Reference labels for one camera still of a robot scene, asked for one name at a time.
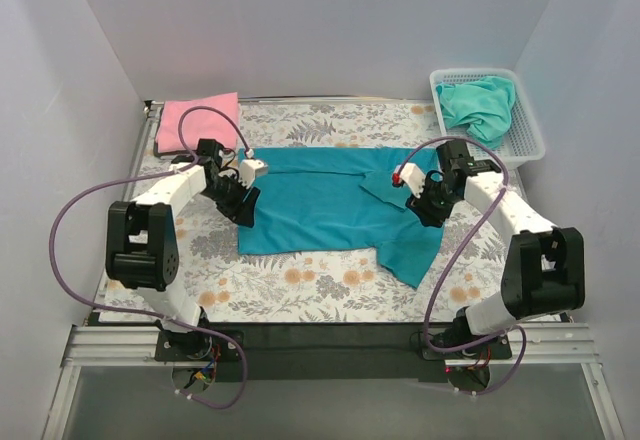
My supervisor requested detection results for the teal blue t shirt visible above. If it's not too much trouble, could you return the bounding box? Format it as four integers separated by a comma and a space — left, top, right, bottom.
238, 147, 444, 288

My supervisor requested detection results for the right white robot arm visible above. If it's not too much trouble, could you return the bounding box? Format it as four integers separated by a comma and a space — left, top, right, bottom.
394, 136, 586, 358

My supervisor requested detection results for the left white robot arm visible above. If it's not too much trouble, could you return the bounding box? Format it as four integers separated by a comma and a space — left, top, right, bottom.
105, 139, 268, 360

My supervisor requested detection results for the pink folded t shirt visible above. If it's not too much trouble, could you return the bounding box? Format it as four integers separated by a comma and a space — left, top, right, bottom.
154, 92, 240, 157

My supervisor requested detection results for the floral table mat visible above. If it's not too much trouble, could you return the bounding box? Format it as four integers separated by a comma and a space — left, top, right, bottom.
98, 101, 561, 324

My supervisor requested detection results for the white plastic basket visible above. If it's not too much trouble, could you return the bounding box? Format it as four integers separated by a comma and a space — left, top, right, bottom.
429, 67, 545, 169

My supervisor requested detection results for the light green t shirt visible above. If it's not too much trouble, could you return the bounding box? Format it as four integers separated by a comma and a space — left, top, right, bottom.
436, 76, 516, 150

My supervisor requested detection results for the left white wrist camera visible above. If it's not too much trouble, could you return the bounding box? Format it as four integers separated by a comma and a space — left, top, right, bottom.
238, 158, 269, 188

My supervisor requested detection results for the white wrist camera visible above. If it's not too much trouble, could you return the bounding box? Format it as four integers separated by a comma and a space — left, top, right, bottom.
238, 158, 269, 188
392, 163, 426, 198

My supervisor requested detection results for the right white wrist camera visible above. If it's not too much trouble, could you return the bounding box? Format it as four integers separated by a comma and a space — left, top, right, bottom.
392, 163, 426, 198

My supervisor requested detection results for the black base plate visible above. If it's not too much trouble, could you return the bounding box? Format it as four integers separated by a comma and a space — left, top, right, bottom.
154, 322, 513, 384

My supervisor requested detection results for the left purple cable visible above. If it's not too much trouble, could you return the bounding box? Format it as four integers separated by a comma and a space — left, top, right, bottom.
48, 105, 257, 409

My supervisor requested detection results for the aluminium frame rail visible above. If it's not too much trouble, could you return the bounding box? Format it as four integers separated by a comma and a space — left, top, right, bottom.
63, 322, 601, 367

